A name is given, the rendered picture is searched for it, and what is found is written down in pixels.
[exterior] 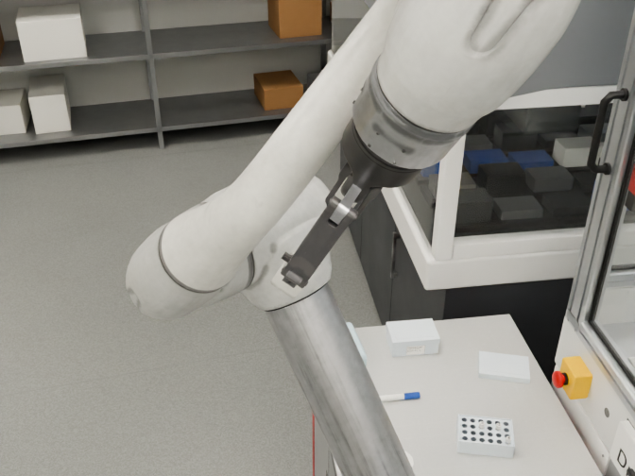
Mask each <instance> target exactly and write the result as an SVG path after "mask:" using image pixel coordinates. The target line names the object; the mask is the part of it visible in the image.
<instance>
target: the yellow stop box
mask: <svg viewBox="0 0 635 476"><path fill-rule="evenodd" d="M560 372H561V374H562V375H564V377H565V383H564V384H563V386H562V388H563V389H564V391H565V393H566V394H567V396H568V398H569V399H570V400H579V399H585V398H587V397H588V394H589V391H590V387H591V383H592V373H591V372H590V370H589V369H588V368H587V366H586V365H585V363H584V362H583V360H582V359H581V357H580V356H573V357H564V358H563V359H562V362H561V367H560Z"/></svg>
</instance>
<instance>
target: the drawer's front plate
mask: <svg viewBox="0 0 635 476"><path fill-rule="evenodd" d="M620 449H622V451H623V452H624V454H625V456H626V467H621V466H620V464H619V463H618V461H617V457H618V454H619V451H620ZM625 456H624V455H623V453H622V452H621V454H620V458H619V462H620V463H621V465H622V466H623V465H624V464H625ZM609 457H610V459H611V461H612V462H613V464H614V465H615V466H616V468H617V470H618V471H619V473H620V475H621V476H626V470H627V469H628V466H630V468H633V469H634V471H635V430H634V428H633V427H632V425H631V424H630V422H629V421H628V420H625V421H620V422H619V425H618V428H617V431H616V435H615V437H614V440H613V444H612V447H611V450H610V453H609Z"/></svg>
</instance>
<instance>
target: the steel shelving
mask: <svg viewBox="0 0 635 476"><path fill-rule="evenodd" d="M138 3H139V10H140V18H141V26H142V30H139V31H127V32H114V33H103V34H91V35H85V38H86V47H87V57H84V58H72V59H52V60H42V61H31V62H24V57H23V53H22V48H21V45H20V40H18V41H6V42H5V44H4V47H3V50H2V53H1V56H0V72H10V71H22V70H32V69H42V68H54V67H64V66H76V65H86V64H98V63H108V62H119V61H130V60H146V69H147V77H148V85H149V92H150V99H145V100H135V101H126V102H115V103H106V104H96V105H87V106H77V107H70V108H71V130H67V131H59V132H50V133H43V134H36V131H35V127H34V123H33V118H32V114H31V111H30V114H31V115H30V118H29V122H28V126H27V130H26V133H19V134H8V135H0V149H2V148H11V147H19V146H29V145H45V144H53V143H62V142H72V141H80V140H89V139H97V138H106V137H115V136H124V135H132V134H141V133H149V132H158V140H159V148H160V149H164V144H163V131H168V130H176V129H185V128H202V127H210V126H219V125H227V124H237V123H246V122H254V121H263V120H271V119H281V118H285V117H286V116H287V115H288V114H289V112H290V111H292V109H293V108H287V109H279V110H264V108H263V106H262V105H261V103H260V101H259V100H258V98H257V97H256V95H255V93H254V89H249V90H240V91H230V92H221V93H203V94H192V95H183V96H173V97H164V98H158V90H157V82H156V75H155V67H154V59H162V58H173V57H184V56H194V55H206V54H216V53H228V52H238V51H249V50H260V49H271V48H282V47H293V46H304V45H315V44H321V47H320V72H321V71H322V70H323V69H324V68H325V66H326V43H332V22H331V21H330V16H326V0H322V34H321V35H316V36H305V37H296V38H285V39H280V38H279V37H278V36H277V35H276V33H275V32H274V31H273V30H272V29H271V28H270V26H269V25H268V21H259V22H246V23H235V24H223V25H199V26H187V27H175V28H163V29H151V30H150V27H149V20H148V12H147V3H146V0H138Z"/></svg>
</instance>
